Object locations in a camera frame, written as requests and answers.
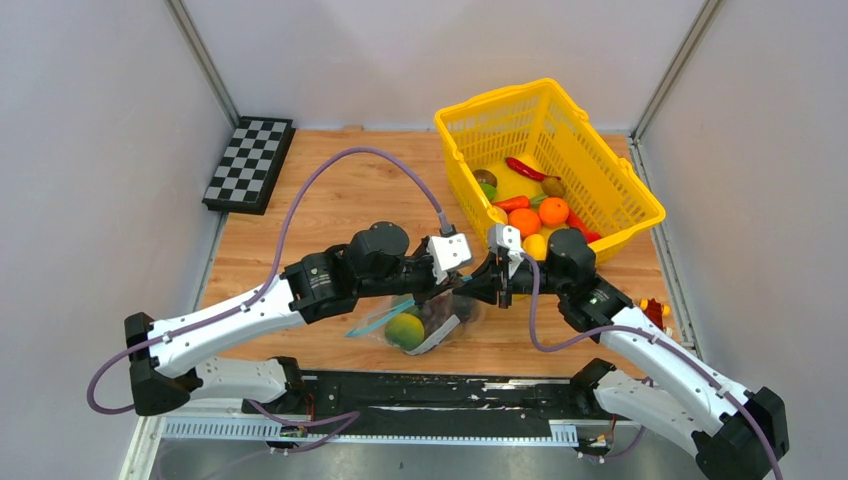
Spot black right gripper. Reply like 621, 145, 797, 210
452, 251, 569, 309

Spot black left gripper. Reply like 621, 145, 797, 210
359, 235, 464, 309

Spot clear zip top bag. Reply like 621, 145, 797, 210
344, 291, 486, 356

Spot green toy mango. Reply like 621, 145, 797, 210
384, 313, 426, 351

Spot yellow plastic basket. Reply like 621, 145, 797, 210
434, 78, 666, 263

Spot dark red toy grapes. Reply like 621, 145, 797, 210
420, 294, 479, 334

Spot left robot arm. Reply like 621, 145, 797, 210
124, 222, 473, 416

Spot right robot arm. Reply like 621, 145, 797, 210
458, 224, 789, 479

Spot small yellow toy fruit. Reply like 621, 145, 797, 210
522, 233, 548, 262

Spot orange toy tangerine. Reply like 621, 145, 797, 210
508, 208, 542, 239

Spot orange toy carrot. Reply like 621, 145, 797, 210
493, 195, 531, 214

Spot orange toy fruit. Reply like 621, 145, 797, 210
537, 197, 570, 229

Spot red toy pepper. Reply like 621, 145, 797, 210
505, 157, 560, 182

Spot small toy on table edge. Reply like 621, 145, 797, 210
638, 298, 671, 331

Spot black white checkerboard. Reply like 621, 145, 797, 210
202, 116, 296, 215

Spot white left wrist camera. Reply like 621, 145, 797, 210
426, 233, 473, 284

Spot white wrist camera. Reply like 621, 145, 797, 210
487, 223, 524, 263
426, 233, 473, 284

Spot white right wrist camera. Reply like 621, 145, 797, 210
487, 223, 524, 263

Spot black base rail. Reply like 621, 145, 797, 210
264, 370, 618, 439

